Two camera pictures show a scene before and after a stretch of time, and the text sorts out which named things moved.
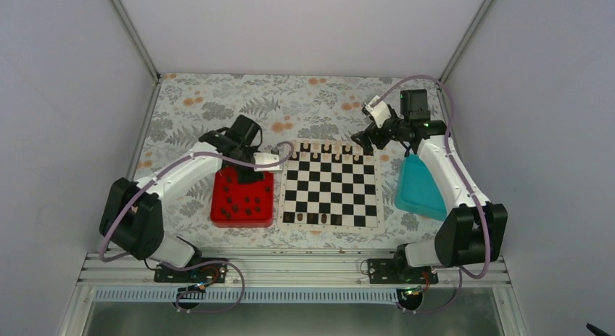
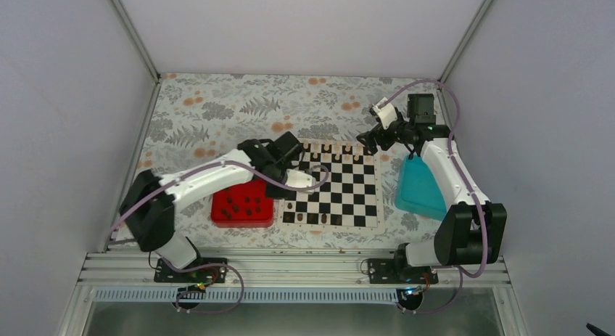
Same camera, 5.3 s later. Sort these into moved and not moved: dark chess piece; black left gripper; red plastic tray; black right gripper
Moved: black left gripper
Not moved: dark chess piece; red plastic tray; black right gripper
